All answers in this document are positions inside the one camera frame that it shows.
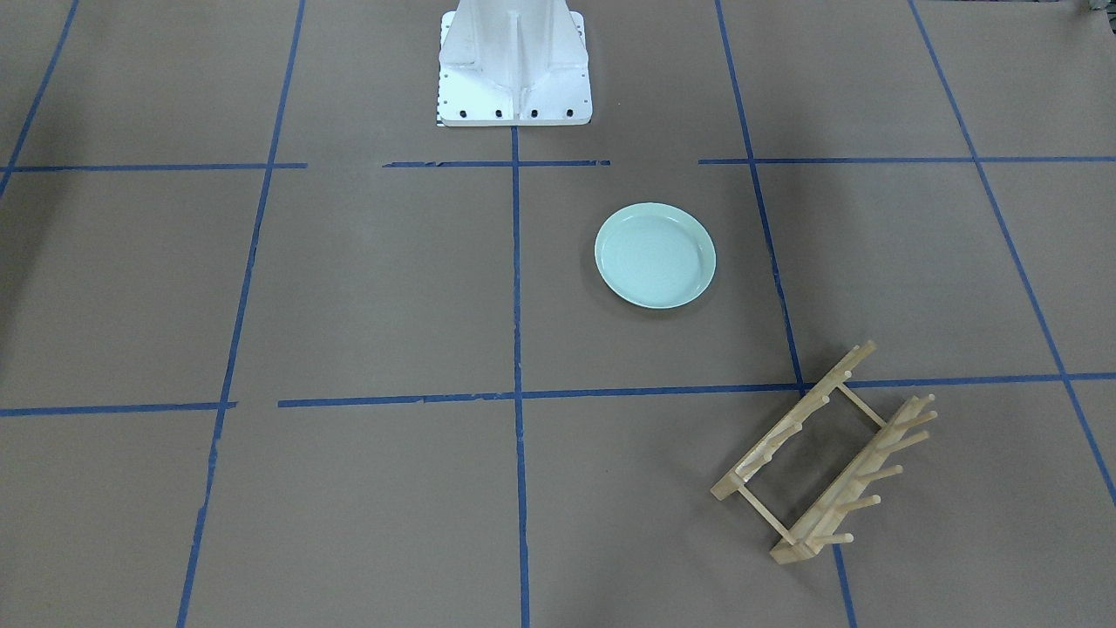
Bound pale green ceramic plate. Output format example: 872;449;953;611
593;202;718;310

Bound wooden plate drying rack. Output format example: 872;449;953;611
710;341;939;566

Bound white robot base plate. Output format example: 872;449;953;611
435;17;594;128

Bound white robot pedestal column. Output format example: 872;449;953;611
439;1;589;95

